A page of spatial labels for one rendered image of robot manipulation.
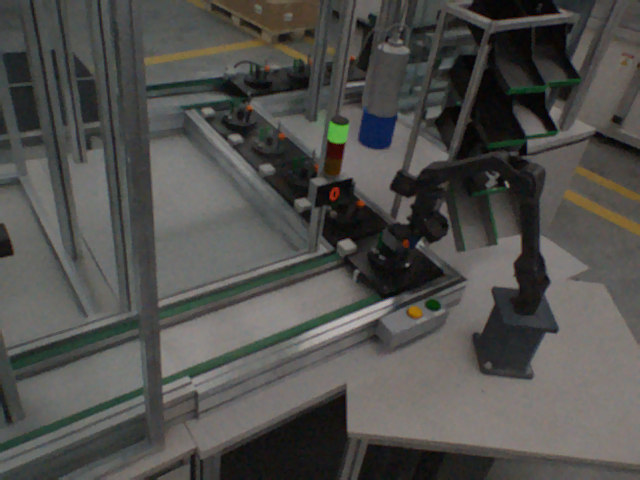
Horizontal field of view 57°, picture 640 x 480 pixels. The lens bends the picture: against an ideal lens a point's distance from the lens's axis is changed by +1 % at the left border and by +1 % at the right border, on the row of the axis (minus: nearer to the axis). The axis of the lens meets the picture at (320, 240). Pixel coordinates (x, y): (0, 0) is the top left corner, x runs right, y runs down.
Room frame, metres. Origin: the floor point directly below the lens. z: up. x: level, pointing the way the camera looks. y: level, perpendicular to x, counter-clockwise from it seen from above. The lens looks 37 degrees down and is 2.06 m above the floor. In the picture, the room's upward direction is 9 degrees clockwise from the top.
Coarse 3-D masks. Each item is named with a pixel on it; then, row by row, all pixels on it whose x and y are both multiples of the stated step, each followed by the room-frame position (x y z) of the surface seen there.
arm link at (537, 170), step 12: (528, 168) 1.24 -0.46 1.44; (540, 168) 1.25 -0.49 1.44; (540, 180) 1.22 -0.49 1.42; (516, 192) 1.22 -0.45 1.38; (528, 192) 1.21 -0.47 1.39; (540, 192) 1.24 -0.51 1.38; (528, 204) 1.22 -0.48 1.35; (528, 216) 1.21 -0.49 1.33; (528, 228) 1.21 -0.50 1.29; (528, 240) 1.20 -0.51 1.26; (528, 252) 1.19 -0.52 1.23; (540, 252) 1.21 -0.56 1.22; (516, 264) 1.19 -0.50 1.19; (528, 264) 1.18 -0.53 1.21; (540, 264) 1.19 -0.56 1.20; (516, 276) 1.18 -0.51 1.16; (540, 276) 1.17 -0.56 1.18
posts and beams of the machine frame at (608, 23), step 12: (612, 0) 2.89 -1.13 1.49; (624, 0) 2.88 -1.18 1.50; (612, 12) 2.87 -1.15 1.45; (612, 24) 2.87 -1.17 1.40; (600, 36) 2.89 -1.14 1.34; (600, 48) 2.87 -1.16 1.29; (588, 60) 2.88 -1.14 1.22; (588, 72) 2.87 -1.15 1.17; (588, 84) 2.89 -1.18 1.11; (576, 96) 2.87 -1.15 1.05; (564, 108) 2.90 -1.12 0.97; (576, 108) 2.88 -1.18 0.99; (564, 120) 2.88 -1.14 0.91
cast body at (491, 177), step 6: (474, 174) 1.55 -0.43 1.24; (480, 174) 1.53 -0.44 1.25; (486, 174) 1.52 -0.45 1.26; (492, 174) 1.52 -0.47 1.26; (498, 174) 1.53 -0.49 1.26; (474, 180) 1.55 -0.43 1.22; (480, 180) 1.53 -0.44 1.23; (486, 180) 1.52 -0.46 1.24; (492, 180) 1.53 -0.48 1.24; (480, 186) 1.53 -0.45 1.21; (486, 186) 1.52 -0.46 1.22; (492, 186) 1.53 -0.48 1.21
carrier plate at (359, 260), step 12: (360, 240) 1.49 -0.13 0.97; (372, 240) 1.50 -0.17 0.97; (360, 252) 1.43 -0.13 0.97; (420, 252) 1.48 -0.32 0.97; (360, 264) 1.37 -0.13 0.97; (420, 264) 1.41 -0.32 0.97; (432, 264) 1.42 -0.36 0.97; (372, 276) 1.32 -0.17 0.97; (384, 276) 1.33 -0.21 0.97; (396, 276) 1.34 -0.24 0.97; (408, 276) 1.35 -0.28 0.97; (420, 276) 1.36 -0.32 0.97; (432, 276) 1.37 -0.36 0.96; (384, 288) 1.27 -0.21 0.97; (396, 288) 1.28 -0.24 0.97
